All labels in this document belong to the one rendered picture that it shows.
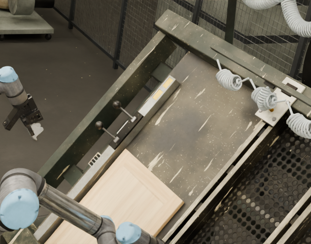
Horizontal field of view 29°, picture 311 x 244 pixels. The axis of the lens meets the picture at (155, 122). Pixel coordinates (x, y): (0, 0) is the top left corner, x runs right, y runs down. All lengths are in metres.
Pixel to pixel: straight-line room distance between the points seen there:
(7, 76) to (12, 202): 0.71
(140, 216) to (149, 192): 0.10
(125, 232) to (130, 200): 0.54
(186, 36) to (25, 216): 1.24
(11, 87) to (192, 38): 0.83
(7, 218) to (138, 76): 1.26
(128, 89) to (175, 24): 0.38
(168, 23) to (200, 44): 0.26
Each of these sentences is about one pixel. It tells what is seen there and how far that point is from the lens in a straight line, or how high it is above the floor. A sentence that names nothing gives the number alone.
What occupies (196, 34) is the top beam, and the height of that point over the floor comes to 1.84.
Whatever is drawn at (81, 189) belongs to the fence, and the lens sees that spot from 2.75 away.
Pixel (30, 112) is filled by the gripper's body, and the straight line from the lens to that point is 2.56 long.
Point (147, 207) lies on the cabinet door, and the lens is 2.52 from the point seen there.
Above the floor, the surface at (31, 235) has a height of 0.91.
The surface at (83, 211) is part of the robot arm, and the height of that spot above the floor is 1.40.
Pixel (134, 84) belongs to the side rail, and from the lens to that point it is 2.93.
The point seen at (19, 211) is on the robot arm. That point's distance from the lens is 1.90.
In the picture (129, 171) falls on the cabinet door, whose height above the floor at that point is 1.28.
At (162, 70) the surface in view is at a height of 1.59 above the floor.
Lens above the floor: 2.63
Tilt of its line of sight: 26 degrees down
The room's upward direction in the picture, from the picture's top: 11 degrees clockwise
